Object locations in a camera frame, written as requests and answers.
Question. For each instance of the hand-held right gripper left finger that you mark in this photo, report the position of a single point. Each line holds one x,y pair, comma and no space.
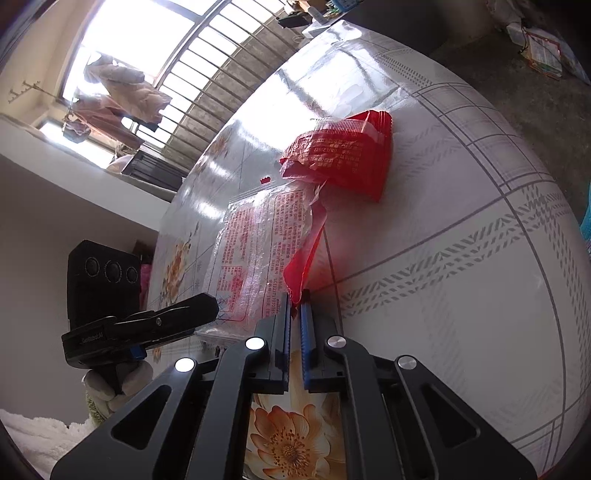
287,323

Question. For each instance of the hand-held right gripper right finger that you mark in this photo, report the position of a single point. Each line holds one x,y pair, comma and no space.
305,323

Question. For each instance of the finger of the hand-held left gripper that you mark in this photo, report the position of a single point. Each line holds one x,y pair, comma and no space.
175,316

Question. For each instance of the clear red-print wrapper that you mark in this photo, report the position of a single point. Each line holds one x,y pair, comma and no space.
258,249

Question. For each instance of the person's left hand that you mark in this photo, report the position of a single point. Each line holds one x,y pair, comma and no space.
99,385

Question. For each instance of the pink plastic bag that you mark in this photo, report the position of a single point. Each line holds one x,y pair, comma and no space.
145,279

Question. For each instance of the green fluffy cloth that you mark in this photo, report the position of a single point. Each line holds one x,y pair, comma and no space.
94,408

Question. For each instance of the black slatted panel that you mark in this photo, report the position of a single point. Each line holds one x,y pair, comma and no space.
152,170

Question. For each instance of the brown hanging garment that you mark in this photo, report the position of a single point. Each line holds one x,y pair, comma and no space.
104,122

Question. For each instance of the white fleece clothing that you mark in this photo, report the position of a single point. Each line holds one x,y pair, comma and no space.
32,438

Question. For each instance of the red plastic wrapper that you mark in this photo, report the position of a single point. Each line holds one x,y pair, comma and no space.
346,152

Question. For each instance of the cream hanging jacket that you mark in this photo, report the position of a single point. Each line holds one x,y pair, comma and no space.
134,90

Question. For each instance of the metal window railing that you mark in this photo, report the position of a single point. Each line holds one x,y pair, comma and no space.
221,64

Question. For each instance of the colourful packets stack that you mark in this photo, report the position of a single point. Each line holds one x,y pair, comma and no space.
542,53

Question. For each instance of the wall coat hook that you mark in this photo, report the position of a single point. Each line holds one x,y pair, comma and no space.
23,90

